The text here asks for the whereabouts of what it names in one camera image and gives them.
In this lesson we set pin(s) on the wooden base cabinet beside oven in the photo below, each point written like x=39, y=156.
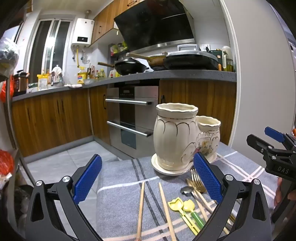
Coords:
x=203, y=104

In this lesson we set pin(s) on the kitchen window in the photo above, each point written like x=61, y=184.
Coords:
x=49, y=51

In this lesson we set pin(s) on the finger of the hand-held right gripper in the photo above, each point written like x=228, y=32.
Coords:
x=274, y=134
x=257, y=141

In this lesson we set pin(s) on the yellow detergent bottle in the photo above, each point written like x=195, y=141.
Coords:
x=81, y=77

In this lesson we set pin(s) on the grey kitchen countertop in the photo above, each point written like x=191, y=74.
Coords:
x=185, y=75

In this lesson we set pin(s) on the grey checked tablecloth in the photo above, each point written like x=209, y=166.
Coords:
x=120, y=185

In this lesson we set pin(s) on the white water heater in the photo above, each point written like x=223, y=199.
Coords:
x=82, y=32

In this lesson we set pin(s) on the black wok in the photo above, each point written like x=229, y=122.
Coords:
x=131, y=67

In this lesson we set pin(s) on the cream ceramic utensil holder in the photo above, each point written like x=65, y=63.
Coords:
x=171, y=134

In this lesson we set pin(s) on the dark lidded jar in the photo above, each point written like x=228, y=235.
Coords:
x=23, y=83

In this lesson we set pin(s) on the stainless built-in oven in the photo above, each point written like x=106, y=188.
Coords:
x=131, y=111

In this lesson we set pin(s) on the yellow food bag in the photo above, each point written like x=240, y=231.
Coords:
x=43, y=82

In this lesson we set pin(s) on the gold fork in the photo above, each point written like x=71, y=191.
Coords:
x=190, y=182
x=197, y=180

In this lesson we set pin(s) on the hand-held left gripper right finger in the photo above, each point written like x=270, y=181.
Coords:
x=208, y=179

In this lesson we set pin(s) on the person's right hand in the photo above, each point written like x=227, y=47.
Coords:
x=279, y=192

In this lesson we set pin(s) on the small silver spoon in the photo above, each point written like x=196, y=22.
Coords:
x=186, y=190

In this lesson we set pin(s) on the spice shelf with jars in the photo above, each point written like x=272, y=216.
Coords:
x=118, y=49

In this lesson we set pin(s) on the black electric griddle grey lid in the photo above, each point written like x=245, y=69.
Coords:
x=192, y=59

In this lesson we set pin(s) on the yellow tulip spoon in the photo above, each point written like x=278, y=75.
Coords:
x=175, y=204

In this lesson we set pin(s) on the crumpled dish cloth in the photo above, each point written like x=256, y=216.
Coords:
x=56, y=71

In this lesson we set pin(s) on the black range hood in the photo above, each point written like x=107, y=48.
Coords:
x=157, y=23

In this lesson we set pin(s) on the wooden chopstick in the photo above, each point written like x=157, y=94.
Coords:
x=166, y=213
x=141, y=208

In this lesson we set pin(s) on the clear bag of dark greens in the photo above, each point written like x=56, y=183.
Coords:
x=8, y=54

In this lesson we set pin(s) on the brown frying pan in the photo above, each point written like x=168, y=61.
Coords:
x=152, y=59

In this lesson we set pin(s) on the wooden base cabinets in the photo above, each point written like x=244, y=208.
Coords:
x=50, y=120

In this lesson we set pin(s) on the yellow green plastic spoon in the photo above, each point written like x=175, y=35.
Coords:
x=189, y=206

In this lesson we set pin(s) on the group of condiment bottles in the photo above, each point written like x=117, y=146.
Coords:
x=97, y=74

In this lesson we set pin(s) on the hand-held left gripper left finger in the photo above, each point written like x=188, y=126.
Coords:
x=89, y=179

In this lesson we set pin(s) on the wall power outlet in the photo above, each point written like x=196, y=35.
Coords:
x=204, y=47

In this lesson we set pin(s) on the yellow gas pipe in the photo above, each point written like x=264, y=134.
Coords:
x=76, y=56

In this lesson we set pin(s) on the wooden wall cabinets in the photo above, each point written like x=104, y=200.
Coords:
x=104, y=23

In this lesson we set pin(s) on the cream ceramic saucer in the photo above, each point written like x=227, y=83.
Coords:
x=159, y=168

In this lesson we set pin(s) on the red plastic bag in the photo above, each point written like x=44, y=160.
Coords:
x=5, y=162
x=4, y=91

